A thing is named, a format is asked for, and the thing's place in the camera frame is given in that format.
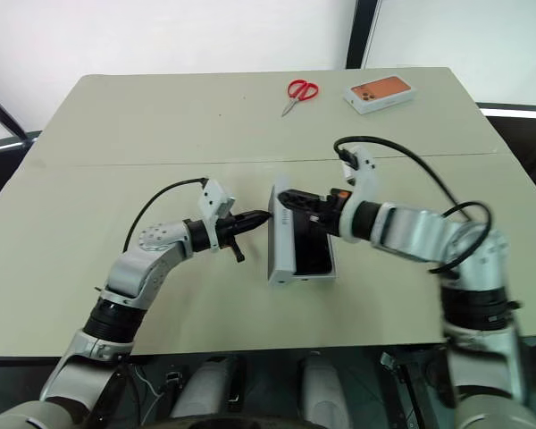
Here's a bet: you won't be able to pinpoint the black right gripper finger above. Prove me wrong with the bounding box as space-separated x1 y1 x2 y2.
281 199 315 221
278 189 329 205

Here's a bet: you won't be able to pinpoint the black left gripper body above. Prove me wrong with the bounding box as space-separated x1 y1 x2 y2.
214 212 251 265

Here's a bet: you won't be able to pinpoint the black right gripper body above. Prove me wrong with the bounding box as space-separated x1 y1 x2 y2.
310 188 352 236

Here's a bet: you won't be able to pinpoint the white box lid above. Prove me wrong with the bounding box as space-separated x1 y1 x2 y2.
266 174 297 287

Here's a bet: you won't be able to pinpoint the black smartphone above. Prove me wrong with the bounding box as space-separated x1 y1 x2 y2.
293 209 334 276

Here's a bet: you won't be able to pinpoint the white box with orange print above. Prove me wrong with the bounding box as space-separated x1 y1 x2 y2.
342 75 415 115

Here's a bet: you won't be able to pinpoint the pale rounded robot leg cover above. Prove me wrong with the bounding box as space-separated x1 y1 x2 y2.
300 355 353 429
172 357 239 421

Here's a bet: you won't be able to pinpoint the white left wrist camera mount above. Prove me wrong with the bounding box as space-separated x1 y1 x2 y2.
197 178 237 252

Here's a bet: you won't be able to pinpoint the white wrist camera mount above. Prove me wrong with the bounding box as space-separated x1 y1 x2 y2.
197 178 237 252
339 145 381 245

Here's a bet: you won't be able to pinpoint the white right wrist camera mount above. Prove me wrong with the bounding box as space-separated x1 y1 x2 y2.
339 145 381 245

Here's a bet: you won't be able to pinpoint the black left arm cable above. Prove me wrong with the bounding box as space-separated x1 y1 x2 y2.
122 177 209 252

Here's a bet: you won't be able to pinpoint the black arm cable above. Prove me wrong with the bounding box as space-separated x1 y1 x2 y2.
122 177 209 252
333 136 493 274

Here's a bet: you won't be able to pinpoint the red-handled scissors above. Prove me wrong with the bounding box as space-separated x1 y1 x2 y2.
280 79 321 118

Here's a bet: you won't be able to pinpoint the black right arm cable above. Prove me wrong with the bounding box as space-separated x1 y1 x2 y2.
333 136 493 274

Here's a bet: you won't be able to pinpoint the black window frame post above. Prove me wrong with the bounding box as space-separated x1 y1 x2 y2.
346 0 381 71

